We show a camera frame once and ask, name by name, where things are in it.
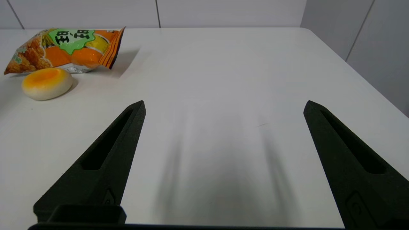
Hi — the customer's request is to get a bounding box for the round yellow white bun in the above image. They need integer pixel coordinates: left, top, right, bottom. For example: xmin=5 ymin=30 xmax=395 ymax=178
xmin=21 ymin=67 xmax=73 ymax=101

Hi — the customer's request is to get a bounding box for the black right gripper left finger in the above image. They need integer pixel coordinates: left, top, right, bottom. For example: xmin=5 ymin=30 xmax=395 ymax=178
xmin=33 ymin=100 xmax=147 ymax=224

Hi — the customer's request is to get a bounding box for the orange snack bag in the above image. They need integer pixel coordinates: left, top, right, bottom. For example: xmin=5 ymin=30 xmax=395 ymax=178
xmin=4 ymin=26 xmax=126 ymax=75

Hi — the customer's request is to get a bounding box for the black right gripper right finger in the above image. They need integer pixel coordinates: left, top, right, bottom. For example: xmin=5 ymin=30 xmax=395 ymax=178
xmin=303 ymin=100 xmax=409 ymax=230

